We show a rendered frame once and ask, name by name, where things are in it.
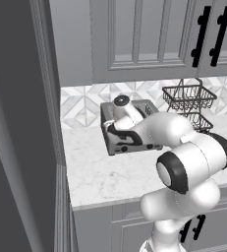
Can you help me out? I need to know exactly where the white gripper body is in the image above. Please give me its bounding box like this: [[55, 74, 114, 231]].
[[101, 119, 116, 133]]

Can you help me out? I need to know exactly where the dark grey toaster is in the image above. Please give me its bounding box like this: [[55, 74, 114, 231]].
[[99, 98, 164, 157]]

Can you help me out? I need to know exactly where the grey tall cabinet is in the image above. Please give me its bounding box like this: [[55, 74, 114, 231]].
[[0, 0, 74, 252]]

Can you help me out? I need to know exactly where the grey base cupboard door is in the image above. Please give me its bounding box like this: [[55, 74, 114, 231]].
[[111, 215, 189, 252], [182, 202, 227, 252]]

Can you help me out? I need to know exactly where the black two-tier wire basket stand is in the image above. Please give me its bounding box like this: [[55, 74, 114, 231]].
[[161, 77, 218, 134]]

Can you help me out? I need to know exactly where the black wall cupboard handle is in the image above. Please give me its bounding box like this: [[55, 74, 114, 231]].
[[208, 5, 227, 68], [190, 5, 213, 69]]

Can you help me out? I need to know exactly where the black base cupboard handle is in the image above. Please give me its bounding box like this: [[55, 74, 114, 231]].
[[192, 214, 207, 241], [179, 219, 194, 244]]

